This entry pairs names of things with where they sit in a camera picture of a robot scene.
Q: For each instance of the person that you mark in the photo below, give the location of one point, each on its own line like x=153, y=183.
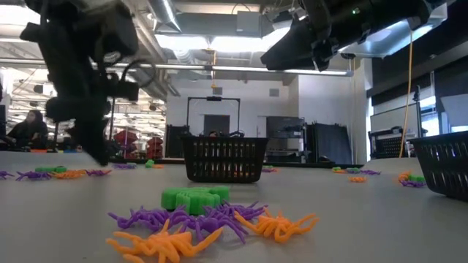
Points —
x=29, y=131

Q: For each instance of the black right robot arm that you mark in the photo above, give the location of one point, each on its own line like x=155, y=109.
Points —
x=384, y=14

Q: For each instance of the grey table mat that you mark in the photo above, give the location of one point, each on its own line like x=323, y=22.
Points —
x=329, y=226

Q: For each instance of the black mesh cart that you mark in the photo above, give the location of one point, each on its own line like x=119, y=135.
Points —
x=387, y=146

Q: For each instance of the black slotted plastic basket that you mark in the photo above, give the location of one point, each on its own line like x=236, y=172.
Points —
x=223, y=140
x=438, y=139

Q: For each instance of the grey metal cabinet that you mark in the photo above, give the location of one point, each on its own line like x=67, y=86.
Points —
x=285, y=126

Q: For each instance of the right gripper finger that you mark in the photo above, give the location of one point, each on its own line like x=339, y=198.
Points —
x=292, y=51

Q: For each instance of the orange toy spider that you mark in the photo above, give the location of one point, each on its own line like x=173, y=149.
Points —
x=404, y=177
x=357, y=179
x=274, y=226
x=164, y=244
x=340, y=171
x=238, y=174
x=158, y=166
x=68, y=174
x=275, y=170

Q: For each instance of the black fabric panel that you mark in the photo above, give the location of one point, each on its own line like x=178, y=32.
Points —
x=329, y=144
x=175, y=142

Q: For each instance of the red tool cabinet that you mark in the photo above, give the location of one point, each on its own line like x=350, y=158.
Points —
x=155, y=146
x=126, y=139

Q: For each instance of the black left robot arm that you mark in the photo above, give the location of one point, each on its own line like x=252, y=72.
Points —
x=73, y=22

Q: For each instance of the white partition board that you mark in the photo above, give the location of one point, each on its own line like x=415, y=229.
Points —
x=395, y=118

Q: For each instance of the silver ventilation duct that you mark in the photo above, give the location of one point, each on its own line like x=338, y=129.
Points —
x=164, y=14

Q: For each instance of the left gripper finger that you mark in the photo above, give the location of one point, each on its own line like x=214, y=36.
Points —
x=95, y=142

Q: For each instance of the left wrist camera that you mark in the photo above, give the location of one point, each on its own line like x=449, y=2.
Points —
x=126, y=91

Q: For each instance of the dark door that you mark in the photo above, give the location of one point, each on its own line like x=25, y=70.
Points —
x=216, y=126

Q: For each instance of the black aluminium table frame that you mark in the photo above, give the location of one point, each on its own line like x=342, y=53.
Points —
x=311, y=165

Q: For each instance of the long grey ceiling pipe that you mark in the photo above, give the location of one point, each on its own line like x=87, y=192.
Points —
x=237, y=68

